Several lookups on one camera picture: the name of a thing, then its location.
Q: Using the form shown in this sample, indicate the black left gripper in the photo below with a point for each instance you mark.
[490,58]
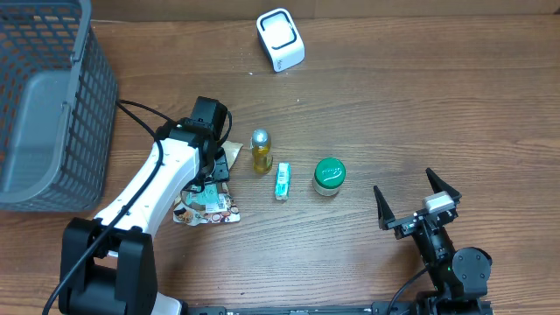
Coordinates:
[223,171]

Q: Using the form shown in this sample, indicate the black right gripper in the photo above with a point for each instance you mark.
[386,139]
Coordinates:
[414,221]

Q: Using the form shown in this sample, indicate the brown snack packet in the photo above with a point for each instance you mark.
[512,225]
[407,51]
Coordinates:
[182,213]

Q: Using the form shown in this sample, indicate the yellow oil bottle silver cap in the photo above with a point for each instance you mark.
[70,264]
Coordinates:
[260,145]

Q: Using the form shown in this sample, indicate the teal Kleenex tissue pack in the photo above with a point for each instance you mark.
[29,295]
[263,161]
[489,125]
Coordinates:
[283,180]

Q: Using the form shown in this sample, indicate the green lid glass jar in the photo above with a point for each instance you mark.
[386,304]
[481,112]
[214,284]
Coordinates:
[329,176]

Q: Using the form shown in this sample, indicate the mint green wet wipes pack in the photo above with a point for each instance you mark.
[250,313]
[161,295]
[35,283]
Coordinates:
[210,200]

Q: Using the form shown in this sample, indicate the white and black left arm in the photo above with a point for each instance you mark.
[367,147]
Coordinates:
[108,263]

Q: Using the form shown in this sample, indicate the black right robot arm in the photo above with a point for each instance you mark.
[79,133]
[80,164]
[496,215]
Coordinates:
[459,276]

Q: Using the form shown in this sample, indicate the white barcode scanner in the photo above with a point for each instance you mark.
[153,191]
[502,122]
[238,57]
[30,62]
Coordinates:
[280,39]

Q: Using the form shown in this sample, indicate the dark grey plastic basket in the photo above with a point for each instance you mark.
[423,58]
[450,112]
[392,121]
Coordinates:
[58,107]

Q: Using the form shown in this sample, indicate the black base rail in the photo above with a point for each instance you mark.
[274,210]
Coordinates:
[306,311]

